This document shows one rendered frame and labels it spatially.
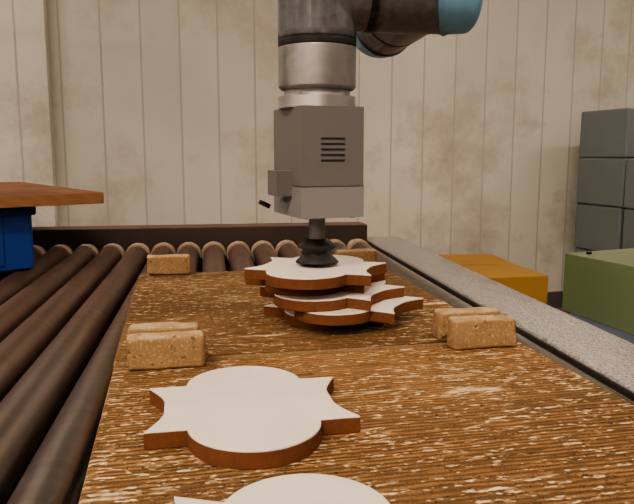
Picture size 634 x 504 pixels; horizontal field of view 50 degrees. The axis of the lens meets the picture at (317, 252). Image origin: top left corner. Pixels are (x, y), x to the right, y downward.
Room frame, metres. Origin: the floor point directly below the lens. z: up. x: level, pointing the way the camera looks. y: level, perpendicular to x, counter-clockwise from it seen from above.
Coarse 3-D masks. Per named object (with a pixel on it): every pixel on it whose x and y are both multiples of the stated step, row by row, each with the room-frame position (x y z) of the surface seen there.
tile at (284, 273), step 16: (336, 256) 0.73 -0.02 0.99; (352, 256) 0.73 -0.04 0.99; (256, 272) 0.65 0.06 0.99; (272, 272) 0.63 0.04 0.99; (288, 272) 0.63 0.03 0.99; (304, 272) 0.63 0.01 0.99; (320, 272) 0.63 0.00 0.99; (336, 272) 0.63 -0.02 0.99; (352, 272) 0.63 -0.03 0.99; (368, 272) 0.66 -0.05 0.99; (384, 272) 0.69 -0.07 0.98; (288, 288) 0.61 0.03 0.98; (304, 288) 0.60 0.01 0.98; (320, 288) 0.61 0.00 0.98
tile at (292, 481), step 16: (272, 480) 0.31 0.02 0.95; (288, 480) 0.31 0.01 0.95; (304, 480) 0.31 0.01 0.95; (320, 480) 0.31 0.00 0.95; (336, 480) 0.31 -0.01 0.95; (352, 480) 0.31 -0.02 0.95; (240, 496) 0.29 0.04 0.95; (256, 496) 0.29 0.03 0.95; (272, 496) 0.29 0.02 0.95; (288, 496) 0.29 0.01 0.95; (304, 496) 0.29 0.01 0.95; (320, 496) 0.29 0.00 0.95; (336, 496) 0.29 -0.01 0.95; (352, 496) 0.29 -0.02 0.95; (368, 496) 0.29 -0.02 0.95
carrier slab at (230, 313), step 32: (160, 288) 0.83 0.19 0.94; (192, 288) 0.83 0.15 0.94; (224, 288) 0.83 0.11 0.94; (256, 288) 0.83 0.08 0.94; (416, 288) 0.83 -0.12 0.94; (128, 320) 0.67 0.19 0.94; (160, 320) 0.67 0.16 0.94; (192, 320) 0.67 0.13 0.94; (224, 320) 0.67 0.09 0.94; (256, 320) 0.67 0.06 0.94; (416, 320) 0.67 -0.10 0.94; (224, 352) 0.56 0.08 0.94; (256, 352) 0.56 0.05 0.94; (288, 352) 0.56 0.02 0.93; (320, 352) 0.57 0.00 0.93
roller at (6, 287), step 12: (48, 252) 1.25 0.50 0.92; (60, 252) 1.28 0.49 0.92; (72, 252) 1.34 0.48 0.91; (36, 264) 1.12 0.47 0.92; (48, 264) 1.16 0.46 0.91; (12, 276) 1.00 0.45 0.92; (24, 276) 1.03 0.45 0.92; (36, 276) 1.07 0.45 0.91; (0, 288) 0.92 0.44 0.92; (12, 288) 0.95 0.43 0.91; (0, 300) 0.89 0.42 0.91
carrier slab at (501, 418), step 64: (128, 384) 0.48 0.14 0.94; (384, 384) 0.48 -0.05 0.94; (448, 384) 0.48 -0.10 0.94; (512, 384) 0.48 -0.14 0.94; (576, 384) 0.48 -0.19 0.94; (128, 448) 0.37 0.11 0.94; (320, 448) 0.37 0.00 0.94; (384, 448) 0.37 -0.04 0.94; (448, 448) 0.37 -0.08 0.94; (512, 448) 0.37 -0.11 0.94; (576, 448) 0.37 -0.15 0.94
